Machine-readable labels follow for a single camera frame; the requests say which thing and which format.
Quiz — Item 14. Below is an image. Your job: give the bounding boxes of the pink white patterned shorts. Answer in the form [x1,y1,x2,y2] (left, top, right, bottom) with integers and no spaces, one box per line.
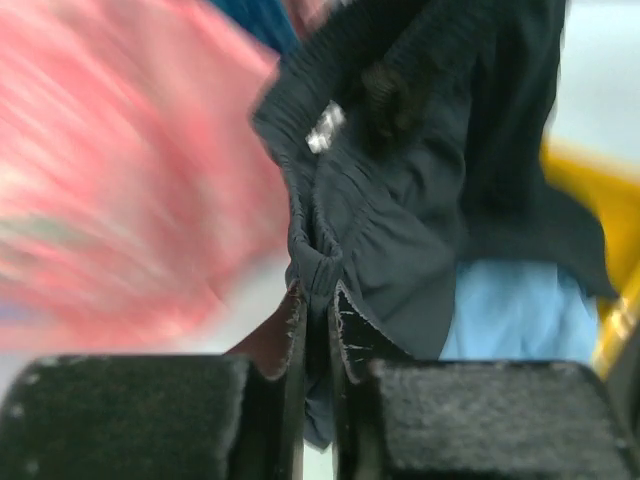
[1,1,288,351]

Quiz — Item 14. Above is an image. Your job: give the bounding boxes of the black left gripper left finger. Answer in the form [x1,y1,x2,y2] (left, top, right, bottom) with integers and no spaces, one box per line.
[1,286,306,480]

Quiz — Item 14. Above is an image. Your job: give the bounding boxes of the blue patterned shorts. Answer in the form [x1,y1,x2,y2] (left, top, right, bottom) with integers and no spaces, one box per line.
[210,0,299,55]

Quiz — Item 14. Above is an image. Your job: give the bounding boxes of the yellow plastic tray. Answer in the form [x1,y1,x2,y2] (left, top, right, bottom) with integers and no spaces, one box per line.
[541,140,639,378]

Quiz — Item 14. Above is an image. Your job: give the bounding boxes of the light blue shorts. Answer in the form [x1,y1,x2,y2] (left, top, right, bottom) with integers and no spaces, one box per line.
[440,260,599,364]

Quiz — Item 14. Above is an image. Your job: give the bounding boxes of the pink navy patterned shorts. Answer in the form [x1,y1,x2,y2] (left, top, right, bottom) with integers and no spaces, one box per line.
[282,0,348,39]

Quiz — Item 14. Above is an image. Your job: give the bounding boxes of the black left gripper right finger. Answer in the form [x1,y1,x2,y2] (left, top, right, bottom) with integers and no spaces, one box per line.
[328,286,639,479]

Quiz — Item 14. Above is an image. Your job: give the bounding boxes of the dark navy shorts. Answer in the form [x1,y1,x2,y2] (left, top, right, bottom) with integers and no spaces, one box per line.
[254,1,602,448]

